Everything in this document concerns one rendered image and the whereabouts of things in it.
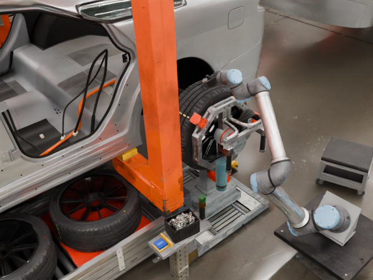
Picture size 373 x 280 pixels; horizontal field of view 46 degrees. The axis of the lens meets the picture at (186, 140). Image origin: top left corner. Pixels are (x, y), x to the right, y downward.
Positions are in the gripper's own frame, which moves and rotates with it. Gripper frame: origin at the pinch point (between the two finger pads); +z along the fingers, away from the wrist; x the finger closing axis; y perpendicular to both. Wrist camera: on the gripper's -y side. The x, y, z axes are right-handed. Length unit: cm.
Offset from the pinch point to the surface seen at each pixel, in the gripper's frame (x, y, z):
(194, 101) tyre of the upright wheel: -8.8, -10.6, 4.7
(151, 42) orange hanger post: 44, -44, -49
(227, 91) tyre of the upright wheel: -15.4, 13.7, 0.0
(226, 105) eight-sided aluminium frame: -21.1, 3.9, -6.4
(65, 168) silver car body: -4, -103, 36
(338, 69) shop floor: -122, 273, 152
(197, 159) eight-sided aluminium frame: -45, -29, 8
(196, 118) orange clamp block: -16.0, -20.2, -6.0
